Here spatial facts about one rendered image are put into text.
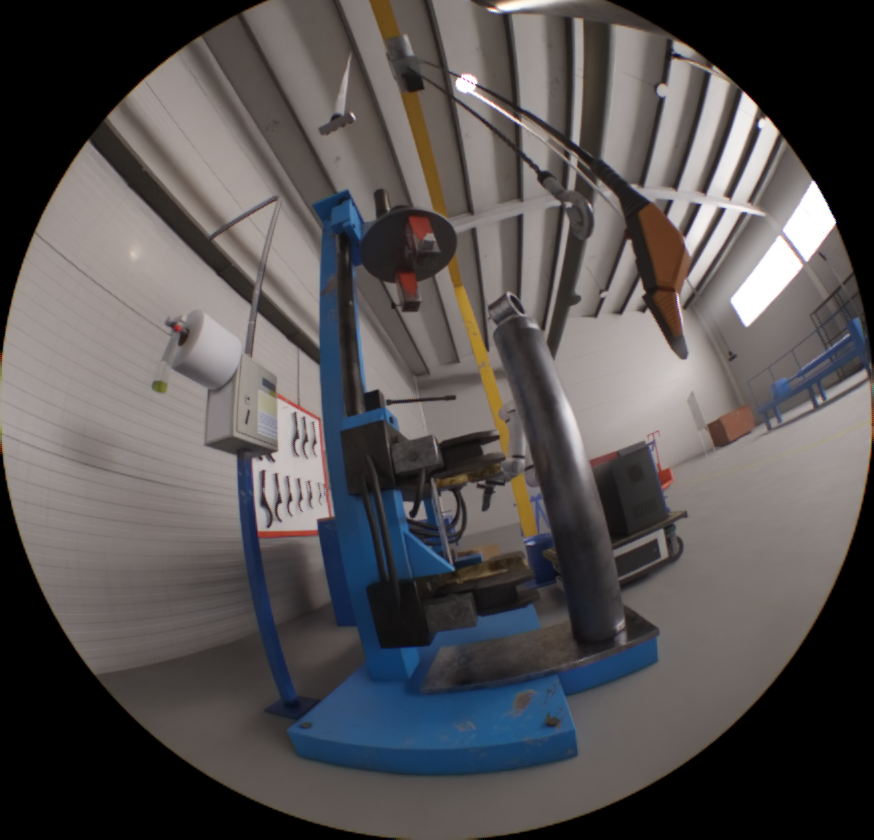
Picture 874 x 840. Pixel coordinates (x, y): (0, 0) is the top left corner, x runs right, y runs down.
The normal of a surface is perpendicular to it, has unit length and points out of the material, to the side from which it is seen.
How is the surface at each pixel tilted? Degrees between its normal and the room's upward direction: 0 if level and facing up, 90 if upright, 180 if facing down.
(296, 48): 173
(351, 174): 173
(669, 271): 90
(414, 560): 90
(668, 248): 90
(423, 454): 90
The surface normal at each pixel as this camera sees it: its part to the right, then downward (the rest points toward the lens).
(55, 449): 0.96, -0.26
